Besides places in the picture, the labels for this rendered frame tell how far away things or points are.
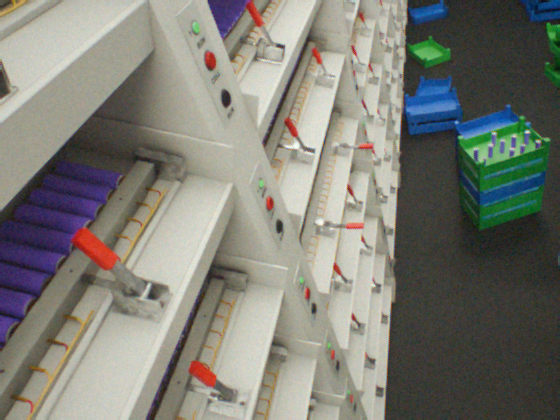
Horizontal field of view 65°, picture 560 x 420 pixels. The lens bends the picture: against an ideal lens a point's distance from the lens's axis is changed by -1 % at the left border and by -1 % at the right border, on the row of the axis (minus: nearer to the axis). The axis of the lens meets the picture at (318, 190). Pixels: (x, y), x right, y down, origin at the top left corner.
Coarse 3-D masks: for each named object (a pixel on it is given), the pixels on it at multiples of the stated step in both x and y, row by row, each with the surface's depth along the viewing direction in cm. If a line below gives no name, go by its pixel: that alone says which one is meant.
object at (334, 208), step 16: (352, 112) 121; (352, 128) 120; (352, 144) 115; (320, 160) 108; (336, 160) 109; (336, 176) 105; (336, 192) 101; (336, 208) 98; (304, 224) 93; (320, 240) 91; (336, 240) 91; (320, 256) 88; (320, 272) 85; (320, 288) 83
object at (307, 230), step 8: (336, 112) 120; (336, 120) 117; (328, 136) 112; (328, 144) 109; (328, 152) 107; (320, 168) 103; (320, 176) 101; (320, 184) 99; (320, 192) 97; (328, 192) 99; (312, 200) 95; (312, 208) 93; (320, 208) 95; (312, 216) 92; (312, 224) 90; (304, 232) 88; (304, 240) 87; (304, 248) 86
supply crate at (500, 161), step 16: (512, 128) 191; (528, 128) 186; (464, 144) 191; (480, 144) 193; (496, 144) 190; (528, 144) 185; (544, 144) 175; (480, 160) 174; (496, 160) 183; (512, 160) 176; (528, 160) 178; (480, 176) 178
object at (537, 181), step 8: (464, 176) 196; (544, 176) 186; (464, 184) 199; (520, 184) 185; (528, 184) 187; (536, 184) 188; (472, 192) 192; (480, 192) 183; (496, 192) 185; (504, 192) 186; (512, 192) 188; (480, 200) 186; (488, 200) 187
